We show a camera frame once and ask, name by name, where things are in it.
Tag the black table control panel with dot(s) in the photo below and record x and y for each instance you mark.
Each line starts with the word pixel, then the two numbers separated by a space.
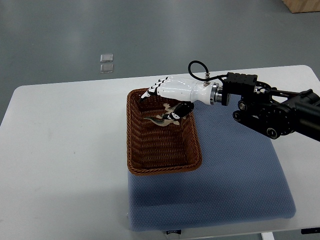
pixel 314 230

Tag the upper metal floor plate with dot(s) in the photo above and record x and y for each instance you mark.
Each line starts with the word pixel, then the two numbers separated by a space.
pixel 106 57

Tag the blue-grey foam cushion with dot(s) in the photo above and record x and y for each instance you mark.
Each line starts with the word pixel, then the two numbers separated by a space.
pixel 240 180

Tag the white table leg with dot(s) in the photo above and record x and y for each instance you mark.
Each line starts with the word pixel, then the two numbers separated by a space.
pixel 267 236

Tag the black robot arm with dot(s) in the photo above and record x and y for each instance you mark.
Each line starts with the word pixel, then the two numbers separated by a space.
pixel 269 111

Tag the brown wicker basket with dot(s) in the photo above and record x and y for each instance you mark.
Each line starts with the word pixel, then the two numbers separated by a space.
pixel 154 149

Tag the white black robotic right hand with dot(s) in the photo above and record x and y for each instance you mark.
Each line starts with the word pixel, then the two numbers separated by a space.
pixel 186 91

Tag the wooden box corner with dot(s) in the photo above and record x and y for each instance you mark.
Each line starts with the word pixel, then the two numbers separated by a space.
pixel 302 6

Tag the dark toy crocodile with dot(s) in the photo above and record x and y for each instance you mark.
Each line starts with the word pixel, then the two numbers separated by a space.
pixel 160 121

